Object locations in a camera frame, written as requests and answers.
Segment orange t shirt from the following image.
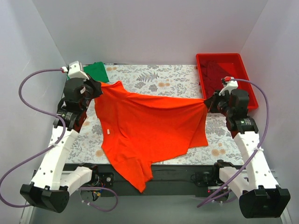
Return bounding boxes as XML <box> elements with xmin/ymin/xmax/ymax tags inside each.
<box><xmin>95</xmin><ymin>81</ymin><xmax>208</xmax><ymax>192</ymax></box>

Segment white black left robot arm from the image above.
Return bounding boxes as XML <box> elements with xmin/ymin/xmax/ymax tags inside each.
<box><xmin>20</xmin><ymin>78</ymin><xmax>102</xmax><ymax>213</ymax></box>

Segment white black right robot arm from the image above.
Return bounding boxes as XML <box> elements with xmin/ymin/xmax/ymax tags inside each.
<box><xmin>204</xmin><ymin>89</ymin><xmax>291</xmax><ymax>218</ymax></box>

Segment folded green t shirt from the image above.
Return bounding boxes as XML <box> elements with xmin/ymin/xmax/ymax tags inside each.
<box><xmin>67</xmin><ymin>61</ymin><xmax>110</xmax><ymax>84</ymax></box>

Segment dark red t shirt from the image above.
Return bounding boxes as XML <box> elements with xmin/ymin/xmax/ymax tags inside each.
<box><xmin>199</xmin><ymin>60</ymin><xmax>236</xmax><ymax>98</ymax></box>

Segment red plastic bin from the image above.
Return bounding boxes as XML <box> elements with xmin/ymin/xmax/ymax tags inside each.
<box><xmin>195</xmin><ymin>53</ymin><xmax>259</xmax><ymax>112</ymax></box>

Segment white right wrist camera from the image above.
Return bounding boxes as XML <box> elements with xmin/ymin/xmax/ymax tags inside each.
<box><xmin>219</xmin><ymin>77</ymin><xmax>238</xmax><ymax>96</ymax></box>

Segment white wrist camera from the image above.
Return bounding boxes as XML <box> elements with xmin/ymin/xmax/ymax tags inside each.
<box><xmin>67</xmin><ymin>61</ymin><xmax>90</xmax><ymax>80</ymax></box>
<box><xmin>219</xmin><ymin>77</ymin><xmax>238</xmax><ymax>96</ymax></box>

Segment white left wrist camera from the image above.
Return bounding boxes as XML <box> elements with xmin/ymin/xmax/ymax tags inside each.
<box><xmin>67</xmin><ymin>61</ymin><xmax>90</xmax><ymax>80</ymax></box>

